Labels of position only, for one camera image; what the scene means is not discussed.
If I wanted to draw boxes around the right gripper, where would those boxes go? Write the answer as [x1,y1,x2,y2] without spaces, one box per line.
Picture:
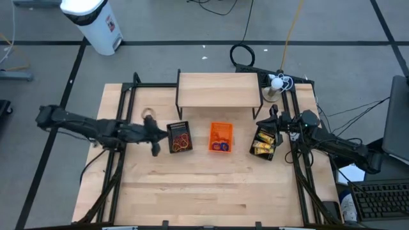
[256,103,303,137]

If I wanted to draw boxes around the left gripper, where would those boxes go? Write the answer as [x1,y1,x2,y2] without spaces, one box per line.
[127,115,169,145]

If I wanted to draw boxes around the yellow plastic snack bag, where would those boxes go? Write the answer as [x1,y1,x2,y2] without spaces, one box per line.
[257,132,275,145]

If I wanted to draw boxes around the black plastic mesh basket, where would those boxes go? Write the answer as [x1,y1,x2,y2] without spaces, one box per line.
[249,125,284,162]
[166,120,194,154]

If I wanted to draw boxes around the red rubber band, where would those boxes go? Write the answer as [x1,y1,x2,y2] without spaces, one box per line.
[177,132,191,148]

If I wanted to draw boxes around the orange plastic mesh basket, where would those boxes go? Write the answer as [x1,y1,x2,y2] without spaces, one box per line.
[208,121,234,153]

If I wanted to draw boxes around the dark desk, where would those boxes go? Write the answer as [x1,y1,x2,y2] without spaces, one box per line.
[332,137,409,230]

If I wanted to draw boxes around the white bulb lamp wooden base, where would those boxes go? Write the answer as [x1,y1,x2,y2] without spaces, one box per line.
[262,76,284,103]

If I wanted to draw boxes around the black power strip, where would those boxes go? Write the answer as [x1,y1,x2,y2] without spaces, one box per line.
[235,63,316,88]

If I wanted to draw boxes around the wooden riser shelf black legs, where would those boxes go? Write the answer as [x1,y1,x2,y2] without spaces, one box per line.
[174,68,265,121]

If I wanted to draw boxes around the white printed paper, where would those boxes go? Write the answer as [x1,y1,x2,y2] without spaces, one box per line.
[336,163,367,186]

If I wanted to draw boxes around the black smartphone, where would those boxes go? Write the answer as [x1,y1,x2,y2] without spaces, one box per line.
[321,200,342,223]

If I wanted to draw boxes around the white trash can black liner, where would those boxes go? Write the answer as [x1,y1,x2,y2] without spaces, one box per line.
[59,0,124,57]

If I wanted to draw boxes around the grey computer monitor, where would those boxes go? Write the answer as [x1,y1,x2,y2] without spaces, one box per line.
[382,75,409,162]

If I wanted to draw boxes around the black computer keyboard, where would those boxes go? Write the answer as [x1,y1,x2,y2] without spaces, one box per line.
[348,178,409,223]

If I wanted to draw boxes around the grey metal floor base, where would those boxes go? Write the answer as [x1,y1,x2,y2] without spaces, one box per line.
[12,0,62,8]
[0,70,35,82]

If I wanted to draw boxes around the thin tan ring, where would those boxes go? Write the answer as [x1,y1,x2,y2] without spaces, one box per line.
[141,107,157,119]

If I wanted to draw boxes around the white cable bundle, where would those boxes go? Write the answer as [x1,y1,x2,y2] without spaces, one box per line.
[268,72,295,94]

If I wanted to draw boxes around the black metal rig frame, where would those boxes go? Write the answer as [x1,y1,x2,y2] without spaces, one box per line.
[72,72,344,226]

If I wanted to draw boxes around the black coiled hanging cable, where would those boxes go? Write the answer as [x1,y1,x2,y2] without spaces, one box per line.
[229,0,256,68]

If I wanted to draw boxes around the yellow hanging cable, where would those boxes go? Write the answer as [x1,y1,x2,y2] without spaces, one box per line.
[280,0,304,72]

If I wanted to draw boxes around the black cable bundle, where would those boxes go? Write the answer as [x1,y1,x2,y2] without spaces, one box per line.
[316,96,391,138]

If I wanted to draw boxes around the black floor cable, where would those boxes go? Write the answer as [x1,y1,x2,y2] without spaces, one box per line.
[187,0,239,19]

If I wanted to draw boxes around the yellow floor cable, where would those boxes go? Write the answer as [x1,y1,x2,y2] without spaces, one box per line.
[0,31,32,72]

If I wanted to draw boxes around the white floor cable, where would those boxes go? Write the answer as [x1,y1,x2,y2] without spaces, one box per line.
[0,0,17,65]

